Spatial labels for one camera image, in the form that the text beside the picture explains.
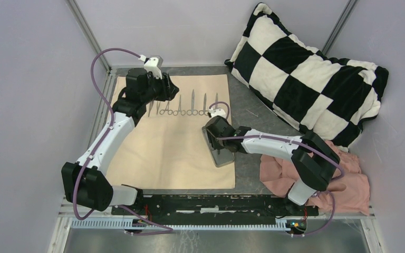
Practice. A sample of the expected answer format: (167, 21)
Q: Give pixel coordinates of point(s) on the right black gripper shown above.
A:
(215, 145)

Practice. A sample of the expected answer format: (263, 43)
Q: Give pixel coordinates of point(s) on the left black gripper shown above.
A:
(169, 89)

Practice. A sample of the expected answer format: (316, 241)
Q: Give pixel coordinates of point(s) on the large steel tweezers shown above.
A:
(151, 104)

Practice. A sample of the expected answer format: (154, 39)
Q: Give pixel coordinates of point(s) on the steel forceps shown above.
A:
(179, 110)
(166, 110)

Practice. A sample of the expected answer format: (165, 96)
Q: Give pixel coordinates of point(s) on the metal instrument tray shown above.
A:
(221, 157)

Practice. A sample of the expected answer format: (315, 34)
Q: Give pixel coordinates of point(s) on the beige cloth wrap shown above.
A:
(170, 152)

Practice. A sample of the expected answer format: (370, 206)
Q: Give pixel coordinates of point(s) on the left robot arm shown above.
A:
(84, 181)

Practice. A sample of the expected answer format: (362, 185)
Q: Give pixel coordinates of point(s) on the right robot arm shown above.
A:
(315, 162)

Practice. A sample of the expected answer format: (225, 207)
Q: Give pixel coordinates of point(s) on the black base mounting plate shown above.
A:
(218, 209)

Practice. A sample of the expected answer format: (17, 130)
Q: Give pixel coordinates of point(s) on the black white checkered pillow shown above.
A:
(311, 92)

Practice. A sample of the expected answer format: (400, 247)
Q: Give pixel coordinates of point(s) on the pink crumpled cloth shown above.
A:
(351, 192)

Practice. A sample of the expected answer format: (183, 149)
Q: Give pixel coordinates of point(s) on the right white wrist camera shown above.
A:
(217, 112)

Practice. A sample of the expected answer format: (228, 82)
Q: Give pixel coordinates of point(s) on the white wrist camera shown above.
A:
(217, 112)
(152, 64)

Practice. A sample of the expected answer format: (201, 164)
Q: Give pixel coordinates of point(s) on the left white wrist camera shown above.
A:
(152, 64)

